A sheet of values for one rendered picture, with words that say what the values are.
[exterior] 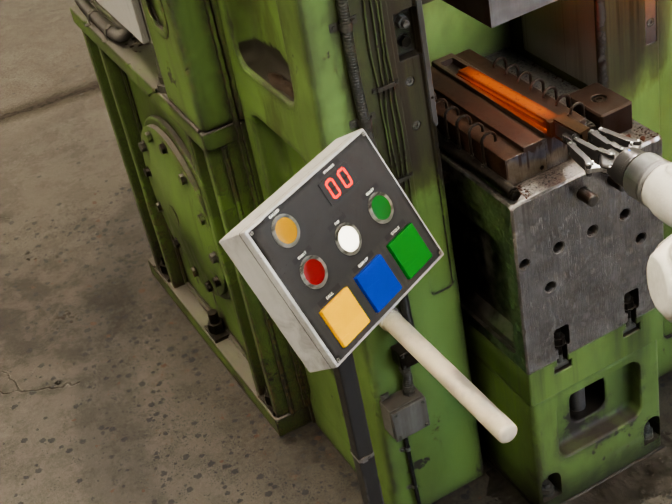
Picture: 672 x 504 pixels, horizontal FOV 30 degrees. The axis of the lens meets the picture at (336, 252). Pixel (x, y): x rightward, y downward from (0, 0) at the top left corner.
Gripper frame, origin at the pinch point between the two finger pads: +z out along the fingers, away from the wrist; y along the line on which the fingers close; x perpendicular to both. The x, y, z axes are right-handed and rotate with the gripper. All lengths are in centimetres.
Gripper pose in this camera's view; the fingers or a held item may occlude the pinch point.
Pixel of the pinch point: (571, 132)
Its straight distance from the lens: 250.2
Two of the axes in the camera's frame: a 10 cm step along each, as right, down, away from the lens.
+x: -1.7, -8.0, -5.7
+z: -4.7, -4.4, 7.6
